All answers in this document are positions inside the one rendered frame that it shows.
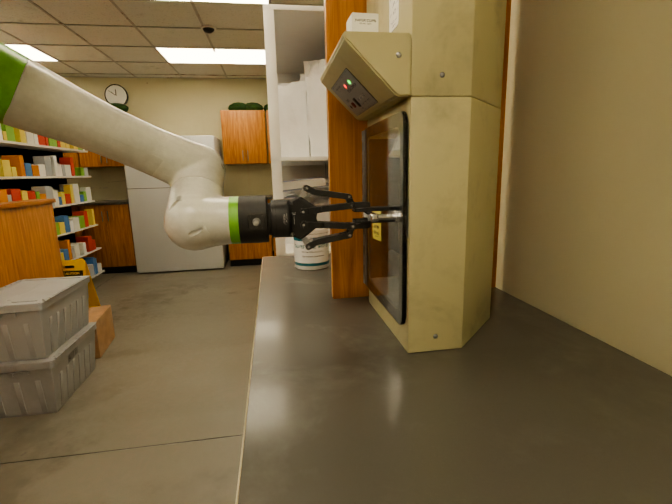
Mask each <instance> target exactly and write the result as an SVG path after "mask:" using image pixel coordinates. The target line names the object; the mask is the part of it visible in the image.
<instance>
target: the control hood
mask: <svg viewBox="0 0 672 504"><path fill-rule="evenodd" d="M345 68H347V69H348V70H349V71H350V72H351V73H352V74H353V76H354V77H355V78H356V79H357V80H358V81H359V82H360V83H361V84H362V85H363V86H364V87H365V89H366V90H367V91H368V92H369V93H370V94H371V95H372V96H373V97H374V98H375V99H376V100H377V102H378V103H376V104H375V105H373V106H372V107H370V108H369V109H367V110H366V111H364V112H363V113H361V114H360V115H358V116H356V115H355V114H354V112H353V111H352V110H351V109H350V108H349V107H348V106H347V105H346V104H345V103H344V102H343V101H342V100H341V99H340V98H339V97H338V96H337V95H336V94H335V93H334V91H333V90H332V89H331V88H332V87H333V85H334V84H335V83H336V81H337V80H338V78H339V77H340V75H341V74H342V73H343V71H344V70H345ZM320 80H321V83H322V84H323V85H324V86H325V87H326V88H327V89H328V90H329V91H330V92H331V93H332V94H333V95H334V96H335V97H336V98H337V100H338V101H339V102H340V103H341V104H342V105H343V106H344V107H345V108H346V109H347V110H348V111H349V112H350V113H351V114H352V115H353V116H354V117H355V118H356V119H357V120H359V121H367V120H368V119H370V118H372V117H374V116H375V115H377V114H379V113H381V112H383V111H384V110H386V109H388V108H390V107H391V106H393V105H395V104H397V103H398V102H400V101H402V100H404V99H406V98H407V97H409V95H411V35H410V34H409V33H393V32H358V31H345V32H344V33H343V34H342V36H341V38H340V40H339V42H338V44H337V46H336V48H335V50H334V52H333V54H332V56H331V58H330V60H329V62H328V64H327V66H326V68H325V70H324V72H323V74H322V76H321V77H320Z"/></svg>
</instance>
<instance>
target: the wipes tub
mask: <svg viewBox="0 0 672 504"><path fill-rule="evenodd" d="M325 235H328V228H321V229H320V228H316V229H315V230H313V231H312V232H311V233H309V234H308V235H307V236H306V237H312V238H316V237H321V236H325ZM293 239H294V258H295V267H296V268H297V269H301V270H319V269H324V268H326V267H328V266H329V243H325V244H321V245H317V246H315V247H314V248H312V249H310V250H307V249H306V247H305V244H304V243H303V241H302V240H301V239H298V238H296V237H293Z"/></svg>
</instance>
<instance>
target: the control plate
mask: <svg viewBox="0 0 672 504"><path fill-rule="evenodd" d="M347 80H349V81H350V82H351V84H350V83H348V81H347ZM344 85H346V86H347V88H345V87H344ZM331 89H332V90H333V91H334V93H335V94H336V95H337V96H338V97H339V98H340V99H341V100H342V101H343V102H344V103H345V104H346V105H347V106H348V107H349V108H350V109H351V110H352V111H353V112H354V114H355V115H356V116H358V115H360V114H361V113H363V112H364V111H366V110H367V109H369V108H370V107H372V106H373V105H375V104H376V103H378V102H377V100H376V99H375V98H374V97H373V96H372V95H371V94H370V93H369V92H368V91H367V90H366V89H365V87H364V86H363V85H362V84H361V83H360V82H359V81H358V80H357V79H356V78H355V77H354V76H353V74H352V73H351V72H350V71H349V70H348V69H347V68H345V70H344V71H343V73H342V74H341V75H340V77H339V78H338V80H337V81H336V83H335V84H334V85H333V87H332V88H331ZM362 93H364V94H365V95H366V97H365V96H364V97H363V99H360V95H361V96H362V95H363V94H362ZM353 98H355V99H356V100H357V99H358V98H359V99H360V100H361V101H358V102H359V103H360V104H361V107H359V106H358V105H357V104H356V103H355V102H354V101H353ZM352 102H353V103H354V104H355V105H356V108H354V107H353V106H352V105H351V103H352ZM350 105H351V106H352V107H353V109H352V108H351V107H350Z"/></svg>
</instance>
